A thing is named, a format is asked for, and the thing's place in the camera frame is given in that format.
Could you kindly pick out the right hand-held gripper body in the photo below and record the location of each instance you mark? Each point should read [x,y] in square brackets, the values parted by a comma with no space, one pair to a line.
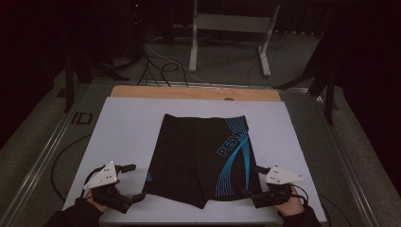
[280,177]

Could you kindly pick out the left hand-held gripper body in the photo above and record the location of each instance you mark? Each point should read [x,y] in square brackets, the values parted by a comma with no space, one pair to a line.
[104,178]

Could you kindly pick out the black shorts with blue stripes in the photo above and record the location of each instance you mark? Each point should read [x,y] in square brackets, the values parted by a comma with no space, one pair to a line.
[189,157]

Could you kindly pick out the person's left hand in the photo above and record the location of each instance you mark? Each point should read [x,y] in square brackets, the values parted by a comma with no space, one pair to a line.
[96,204]

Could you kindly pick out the person's right hand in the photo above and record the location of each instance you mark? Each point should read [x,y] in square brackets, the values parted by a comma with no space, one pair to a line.
[291,206]

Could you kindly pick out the white table mat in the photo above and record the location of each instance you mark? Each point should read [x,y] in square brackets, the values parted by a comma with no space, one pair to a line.
[126,132]

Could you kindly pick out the black tripod stand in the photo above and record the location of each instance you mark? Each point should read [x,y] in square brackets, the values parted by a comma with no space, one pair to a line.
[71,82]
[329,94]

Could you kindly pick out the metal floor rail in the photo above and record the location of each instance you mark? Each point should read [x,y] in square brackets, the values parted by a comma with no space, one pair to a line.
[44,157]
[346,164]
[220,85]

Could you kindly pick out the white metal stand frame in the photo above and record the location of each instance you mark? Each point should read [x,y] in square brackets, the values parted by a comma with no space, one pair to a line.
[231,23]

